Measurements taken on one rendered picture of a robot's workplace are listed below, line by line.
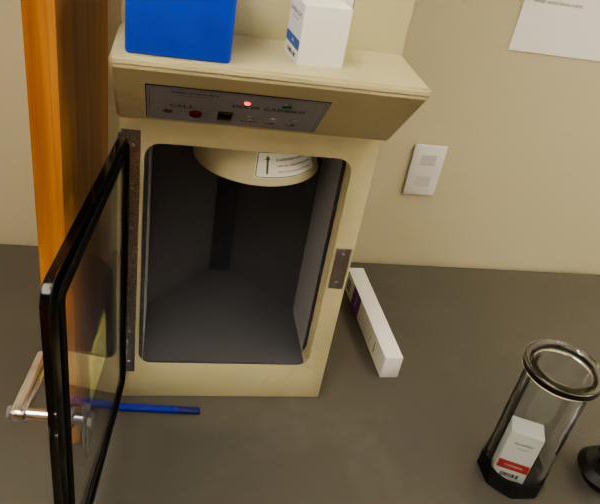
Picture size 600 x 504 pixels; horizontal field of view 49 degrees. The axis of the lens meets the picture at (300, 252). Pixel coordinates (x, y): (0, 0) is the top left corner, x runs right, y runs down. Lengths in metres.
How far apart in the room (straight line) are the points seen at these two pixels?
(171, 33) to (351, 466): 0.66
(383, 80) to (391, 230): 0.78
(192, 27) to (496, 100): 0.85
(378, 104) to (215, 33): 0.19
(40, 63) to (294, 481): 0.64
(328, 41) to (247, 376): 0.56
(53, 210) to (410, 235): 0.90
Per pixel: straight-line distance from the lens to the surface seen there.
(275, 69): 0.67
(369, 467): 1.03
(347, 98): 0.69
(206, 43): 0.65
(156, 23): 0.65
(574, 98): 1.46
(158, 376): 1.04
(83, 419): 0.68
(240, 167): 0.85
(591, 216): 1.63
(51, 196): 0.76
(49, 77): 0.70
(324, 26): 0.69
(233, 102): 0.71
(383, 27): 0.79
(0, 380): 1.11
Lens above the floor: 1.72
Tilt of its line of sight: 33 degrees down
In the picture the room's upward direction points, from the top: 11 degrees clockwise
